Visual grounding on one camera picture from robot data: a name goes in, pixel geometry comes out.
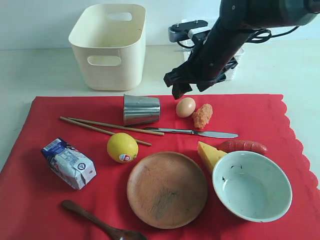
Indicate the pale green ceramic bowl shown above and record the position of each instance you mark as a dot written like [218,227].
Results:
[252,186]

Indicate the yellow cheese wedge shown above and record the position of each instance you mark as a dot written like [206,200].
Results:
[209,155]

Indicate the red sausage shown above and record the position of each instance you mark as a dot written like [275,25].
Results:
[242,145]

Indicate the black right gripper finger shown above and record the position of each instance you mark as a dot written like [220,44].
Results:
[204,85]
[179,89]

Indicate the steel cup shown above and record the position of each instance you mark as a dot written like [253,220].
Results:
[140,110]

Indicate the wooden chopstick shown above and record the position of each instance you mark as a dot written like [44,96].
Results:
[99,129]
[116,126]

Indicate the wooden chopstick upper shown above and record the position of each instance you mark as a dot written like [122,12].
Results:
[116,126]

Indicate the steel table knife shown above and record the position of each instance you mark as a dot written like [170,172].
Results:
[209,134]

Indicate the white perforated plastic basket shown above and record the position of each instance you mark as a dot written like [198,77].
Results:
[235,67]

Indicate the blue white milk carton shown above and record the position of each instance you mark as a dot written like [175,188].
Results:
[72,166]

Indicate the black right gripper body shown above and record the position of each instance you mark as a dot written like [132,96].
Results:
[204,66]

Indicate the wooden chopstick lower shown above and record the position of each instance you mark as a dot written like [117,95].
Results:
[99,129]

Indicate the red tablecloth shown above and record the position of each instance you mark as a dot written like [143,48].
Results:
[59,183]

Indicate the dark wooden spoon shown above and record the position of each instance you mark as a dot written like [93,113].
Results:
[114,233]

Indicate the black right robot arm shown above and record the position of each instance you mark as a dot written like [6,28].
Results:
[239,22]

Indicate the brown wooden plate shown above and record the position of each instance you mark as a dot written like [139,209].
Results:
[167,190]

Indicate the cream plastic tub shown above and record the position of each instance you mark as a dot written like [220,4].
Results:
[109,44]

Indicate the yellow lemon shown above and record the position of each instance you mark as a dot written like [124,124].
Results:
[122,148]

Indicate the brown egg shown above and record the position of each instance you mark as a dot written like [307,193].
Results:
[185,107]

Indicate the orange breaded nugget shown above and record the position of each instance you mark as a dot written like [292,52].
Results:
[202,116]

